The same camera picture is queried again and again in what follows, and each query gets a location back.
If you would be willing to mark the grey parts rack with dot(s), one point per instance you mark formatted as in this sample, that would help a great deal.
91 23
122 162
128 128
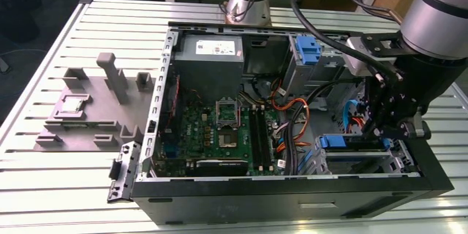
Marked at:
102 108

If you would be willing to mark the grey metal disk bay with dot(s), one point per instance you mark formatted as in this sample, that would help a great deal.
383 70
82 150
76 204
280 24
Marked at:
351 155

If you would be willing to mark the grey expansion slot latch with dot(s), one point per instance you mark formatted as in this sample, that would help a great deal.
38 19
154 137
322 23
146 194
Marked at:
126 168

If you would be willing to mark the black graphics card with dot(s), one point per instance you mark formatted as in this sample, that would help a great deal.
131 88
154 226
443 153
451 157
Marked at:
219 166

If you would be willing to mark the blue plastic drive latch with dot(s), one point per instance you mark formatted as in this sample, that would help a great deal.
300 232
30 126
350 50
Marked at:
308 50

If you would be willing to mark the silver CPU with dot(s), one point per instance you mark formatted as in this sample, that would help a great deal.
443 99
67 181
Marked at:
71 105

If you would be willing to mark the black RAM slot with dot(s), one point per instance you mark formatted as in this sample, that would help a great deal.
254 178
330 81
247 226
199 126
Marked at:
266 141
256 135

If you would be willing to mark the CPU socket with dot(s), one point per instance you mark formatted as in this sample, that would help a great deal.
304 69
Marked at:
230 139

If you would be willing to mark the black PC case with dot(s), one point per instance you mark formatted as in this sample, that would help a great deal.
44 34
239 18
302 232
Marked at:
256 198

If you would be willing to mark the hard disk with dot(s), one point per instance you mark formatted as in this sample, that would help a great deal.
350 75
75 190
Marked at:
332 142

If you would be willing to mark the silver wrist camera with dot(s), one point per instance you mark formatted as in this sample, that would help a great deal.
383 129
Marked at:
356 61

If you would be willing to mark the grey power supply unit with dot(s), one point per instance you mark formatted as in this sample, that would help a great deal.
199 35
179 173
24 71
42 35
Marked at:
208 75

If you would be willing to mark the green motherboard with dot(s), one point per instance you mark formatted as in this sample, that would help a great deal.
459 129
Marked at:
198 135

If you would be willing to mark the blue expansion slot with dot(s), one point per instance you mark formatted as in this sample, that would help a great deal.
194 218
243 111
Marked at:
171 150

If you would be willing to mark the grey optical drive cage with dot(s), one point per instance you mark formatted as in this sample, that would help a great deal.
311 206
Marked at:
303 77

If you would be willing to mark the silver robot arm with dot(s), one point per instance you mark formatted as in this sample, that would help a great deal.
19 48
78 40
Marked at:
435 20

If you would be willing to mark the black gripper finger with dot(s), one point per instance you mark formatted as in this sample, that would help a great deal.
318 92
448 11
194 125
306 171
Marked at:
372 108
414 130

